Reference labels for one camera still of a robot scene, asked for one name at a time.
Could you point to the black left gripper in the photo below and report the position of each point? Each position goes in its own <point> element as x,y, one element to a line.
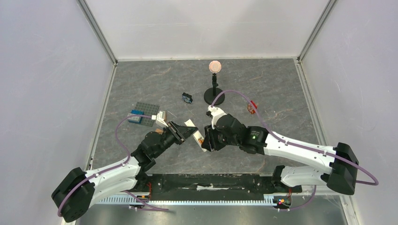
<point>180,133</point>

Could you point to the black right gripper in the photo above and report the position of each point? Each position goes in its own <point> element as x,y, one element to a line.
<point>210,139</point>

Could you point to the white remote control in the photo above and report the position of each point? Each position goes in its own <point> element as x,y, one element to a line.
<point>197,135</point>

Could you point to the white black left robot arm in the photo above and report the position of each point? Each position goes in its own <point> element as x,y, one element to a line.
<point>80,190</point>

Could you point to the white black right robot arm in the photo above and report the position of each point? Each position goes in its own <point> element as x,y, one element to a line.
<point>334,167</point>

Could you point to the small black blue block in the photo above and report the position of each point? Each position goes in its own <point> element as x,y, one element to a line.
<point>187,98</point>

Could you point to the grey lego baseplate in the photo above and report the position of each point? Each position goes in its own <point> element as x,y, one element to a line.
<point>147,109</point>

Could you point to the black round stand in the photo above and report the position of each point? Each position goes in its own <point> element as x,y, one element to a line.
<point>211,94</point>

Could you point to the blue grey lego brick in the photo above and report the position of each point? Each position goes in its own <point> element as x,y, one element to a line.
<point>134,116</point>

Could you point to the small red toy block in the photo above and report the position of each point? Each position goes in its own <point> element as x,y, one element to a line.
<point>251,107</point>

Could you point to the pink ball on stand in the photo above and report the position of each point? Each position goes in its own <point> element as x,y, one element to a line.
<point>215,66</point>

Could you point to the tan wooden bracket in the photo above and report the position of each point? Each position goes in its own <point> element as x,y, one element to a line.
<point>159,131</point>

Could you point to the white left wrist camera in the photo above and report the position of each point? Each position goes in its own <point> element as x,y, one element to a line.
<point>161,119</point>

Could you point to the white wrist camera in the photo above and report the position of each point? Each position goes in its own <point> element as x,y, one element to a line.
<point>215,113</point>
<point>161,119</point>

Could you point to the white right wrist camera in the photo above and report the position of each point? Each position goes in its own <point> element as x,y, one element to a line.
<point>215,113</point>

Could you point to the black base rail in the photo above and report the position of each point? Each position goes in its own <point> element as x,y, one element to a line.
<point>210,187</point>

